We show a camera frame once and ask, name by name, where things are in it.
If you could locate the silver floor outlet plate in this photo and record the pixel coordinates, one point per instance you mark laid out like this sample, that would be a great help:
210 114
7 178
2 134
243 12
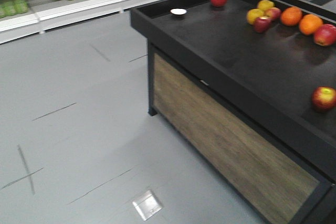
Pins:
147 205

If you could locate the small white dish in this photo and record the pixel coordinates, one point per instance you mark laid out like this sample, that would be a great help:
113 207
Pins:
178 12

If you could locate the small pink apple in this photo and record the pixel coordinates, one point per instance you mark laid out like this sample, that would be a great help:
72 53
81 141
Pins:
273 13

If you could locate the yellow apple front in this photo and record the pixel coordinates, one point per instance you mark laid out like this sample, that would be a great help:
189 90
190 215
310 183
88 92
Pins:
252 14

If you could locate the orange left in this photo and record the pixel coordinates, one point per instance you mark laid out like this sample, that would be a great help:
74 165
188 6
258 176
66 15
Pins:
291 16

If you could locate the dark red small apple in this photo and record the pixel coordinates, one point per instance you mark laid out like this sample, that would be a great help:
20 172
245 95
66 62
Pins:
262 24

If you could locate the orange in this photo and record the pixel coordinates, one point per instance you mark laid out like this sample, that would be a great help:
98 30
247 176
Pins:
309 24
291 16

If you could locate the red yellow apple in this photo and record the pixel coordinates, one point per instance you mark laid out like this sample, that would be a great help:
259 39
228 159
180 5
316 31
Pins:
323 98

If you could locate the yellow apple back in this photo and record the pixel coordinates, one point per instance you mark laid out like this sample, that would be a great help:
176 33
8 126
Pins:
265 5

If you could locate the bright red apple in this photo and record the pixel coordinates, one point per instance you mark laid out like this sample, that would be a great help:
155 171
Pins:
324 35

